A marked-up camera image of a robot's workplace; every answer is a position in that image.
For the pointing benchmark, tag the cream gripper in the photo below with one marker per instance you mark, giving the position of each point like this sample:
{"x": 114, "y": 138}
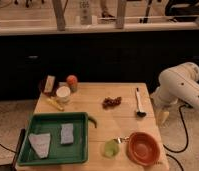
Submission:
{"x": 161, "y": 114}

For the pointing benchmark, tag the dark red grape bunch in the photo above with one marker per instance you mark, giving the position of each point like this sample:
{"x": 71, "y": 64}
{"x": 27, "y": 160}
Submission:
{"x": 110, "y": 103}

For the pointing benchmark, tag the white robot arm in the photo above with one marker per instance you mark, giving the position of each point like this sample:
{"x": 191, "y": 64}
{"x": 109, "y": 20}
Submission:
{"x": 176, "y": 83}

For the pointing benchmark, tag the black and white spoon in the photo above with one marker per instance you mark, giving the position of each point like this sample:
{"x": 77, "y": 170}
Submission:
{"x": 140, "y": 111}

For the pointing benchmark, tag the orange bowl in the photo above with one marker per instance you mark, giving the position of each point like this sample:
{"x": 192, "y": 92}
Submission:
{"x": 143, "y": 149}

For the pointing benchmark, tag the green measuring cup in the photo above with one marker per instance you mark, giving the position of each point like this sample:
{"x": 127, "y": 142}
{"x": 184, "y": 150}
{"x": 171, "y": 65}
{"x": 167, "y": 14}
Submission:
{"x": 111, "y": 147}

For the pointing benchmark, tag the green chili pepper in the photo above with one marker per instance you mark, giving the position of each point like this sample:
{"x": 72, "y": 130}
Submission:
{"x": 91, "y": 119}

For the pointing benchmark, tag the blue-grey sponge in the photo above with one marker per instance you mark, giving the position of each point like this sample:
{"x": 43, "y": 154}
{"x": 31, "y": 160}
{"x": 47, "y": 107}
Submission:
{"x": 67, "y": 136}

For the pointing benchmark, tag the white cup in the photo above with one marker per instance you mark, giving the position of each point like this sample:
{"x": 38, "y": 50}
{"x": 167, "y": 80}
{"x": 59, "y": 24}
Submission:
{"x": 63, "y": 93}

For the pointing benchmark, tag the green plastic tray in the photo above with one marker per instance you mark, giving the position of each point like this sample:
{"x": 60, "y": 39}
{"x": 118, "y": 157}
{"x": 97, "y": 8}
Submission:
{"x": 59, "y": 153}

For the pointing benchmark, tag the grey sponge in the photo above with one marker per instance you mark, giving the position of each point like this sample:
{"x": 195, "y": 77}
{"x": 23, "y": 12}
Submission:
{"x": 40, "y": 143}

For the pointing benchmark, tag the right wooden post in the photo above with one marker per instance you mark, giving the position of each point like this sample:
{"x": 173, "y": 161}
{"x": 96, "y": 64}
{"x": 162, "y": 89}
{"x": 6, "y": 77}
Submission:
{"x": 120, "y": 17}

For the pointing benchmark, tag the wooden post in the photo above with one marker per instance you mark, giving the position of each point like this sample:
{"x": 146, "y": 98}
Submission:
{"x": 120, "y": 17}
{"x": 58, "y": 11}

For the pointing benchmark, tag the left wooden post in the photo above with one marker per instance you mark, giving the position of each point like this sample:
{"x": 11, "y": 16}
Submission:
{"x": 58, "y": 11}

